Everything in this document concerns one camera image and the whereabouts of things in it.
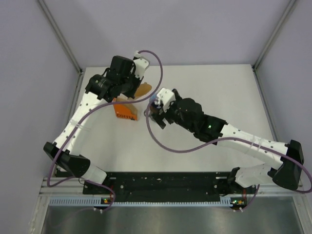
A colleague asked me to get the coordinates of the grey slotted cable duct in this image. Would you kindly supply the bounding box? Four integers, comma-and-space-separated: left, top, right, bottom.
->
49, 197, 245, 207

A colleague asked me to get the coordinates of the brown paper coffee filter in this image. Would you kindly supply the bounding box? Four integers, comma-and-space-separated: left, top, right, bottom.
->
134, 82, 152, 100

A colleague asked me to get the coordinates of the left aluminium corner post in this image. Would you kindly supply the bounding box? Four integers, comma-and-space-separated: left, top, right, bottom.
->
36, 0, 82, 73

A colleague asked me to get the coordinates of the orange coffee filter packet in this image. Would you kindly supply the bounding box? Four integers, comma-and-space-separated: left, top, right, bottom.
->
114, 103, 138, 121

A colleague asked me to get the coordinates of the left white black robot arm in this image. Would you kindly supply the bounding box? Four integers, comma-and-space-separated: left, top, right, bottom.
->
43, 52, 150, 194

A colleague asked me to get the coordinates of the grey glass coffee server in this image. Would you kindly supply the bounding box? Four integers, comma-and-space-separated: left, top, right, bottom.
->
143, 110, 156, 122

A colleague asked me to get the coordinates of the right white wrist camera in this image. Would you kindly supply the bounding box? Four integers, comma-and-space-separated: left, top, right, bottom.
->
154, 88, 176, 112

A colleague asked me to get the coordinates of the purple cable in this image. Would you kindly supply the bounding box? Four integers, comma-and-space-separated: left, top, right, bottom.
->
46, 49, 163, 212
145, 91, 312, 212

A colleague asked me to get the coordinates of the right aluminium corner post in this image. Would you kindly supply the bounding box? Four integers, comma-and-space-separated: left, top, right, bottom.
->
253, 0, 299, 69

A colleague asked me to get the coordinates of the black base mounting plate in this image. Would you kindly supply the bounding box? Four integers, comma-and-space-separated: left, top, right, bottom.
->
82, 172, 259, 195

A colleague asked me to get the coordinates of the blue glass ribbed dripper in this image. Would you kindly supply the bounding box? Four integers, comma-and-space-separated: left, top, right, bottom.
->
149, 94, 158, 105

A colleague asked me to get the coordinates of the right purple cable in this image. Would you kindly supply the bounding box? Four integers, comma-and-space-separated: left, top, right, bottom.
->
145, 91, 312, 212

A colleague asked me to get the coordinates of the aluminium corner post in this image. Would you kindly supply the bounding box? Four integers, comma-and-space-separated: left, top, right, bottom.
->
253, 0, 299, 69
36, 0, 82, 73

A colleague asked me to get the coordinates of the aluminium front frame rail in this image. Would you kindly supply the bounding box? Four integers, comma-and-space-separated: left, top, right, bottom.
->
39, 177, 303, 196

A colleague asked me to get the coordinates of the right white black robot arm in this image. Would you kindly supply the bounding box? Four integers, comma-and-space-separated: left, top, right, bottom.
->
146, 94, 304, 193

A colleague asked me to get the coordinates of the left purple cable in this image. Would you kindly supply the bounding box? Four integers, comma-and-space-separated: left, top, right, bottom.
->
46, 49, 163, 212

